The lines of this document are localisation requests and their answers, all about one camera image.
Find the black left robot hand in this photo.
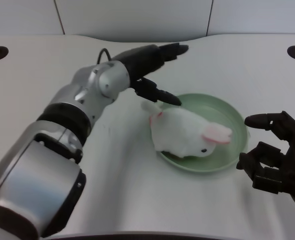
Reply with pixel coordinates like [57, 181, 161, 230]
[112, 42, 189, 107]

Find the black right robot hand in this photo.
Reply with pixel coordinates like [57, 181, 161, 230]
[235, 110, 295, 206]

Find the white rabbit doll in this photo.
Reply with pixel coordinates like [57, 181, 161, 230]
[140, 100, 232, 159]

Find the green plate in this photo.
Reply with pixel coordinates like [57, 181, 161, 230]
[156, 93, 249, 175]

